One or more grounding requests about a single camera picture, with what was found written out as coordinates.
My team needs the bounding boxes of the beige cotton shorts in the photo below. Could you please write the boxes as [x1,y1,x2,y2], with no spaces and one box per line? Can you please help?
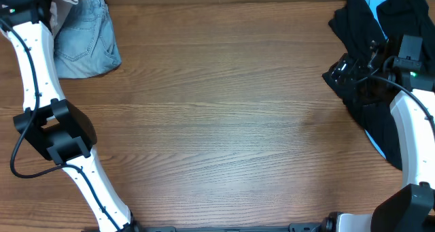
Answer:
[50,0,79,37]

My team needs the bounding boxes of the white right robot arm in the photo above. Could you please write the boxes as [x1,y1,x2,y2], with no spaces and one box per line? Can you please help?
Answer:
[312,35,434,231]

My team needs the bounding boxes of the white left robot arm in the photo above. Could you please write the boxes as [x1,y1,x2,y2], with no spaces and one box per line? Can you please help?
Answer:
[1,0,141,231]

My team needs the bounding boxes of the black garment pile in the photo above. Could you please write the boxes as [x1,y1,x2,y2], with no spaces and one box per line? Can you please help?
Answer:
[328,0,434,169]

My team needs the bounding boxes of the light blue shirt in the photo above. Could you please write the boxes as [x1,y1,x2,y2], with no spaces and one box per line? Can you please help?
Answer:
[365,0,387,159]

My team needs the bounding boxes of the folded light blue jeans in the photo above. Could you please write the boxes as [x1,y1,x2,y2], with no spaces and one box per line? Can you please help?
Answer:
[54,0,122,79]

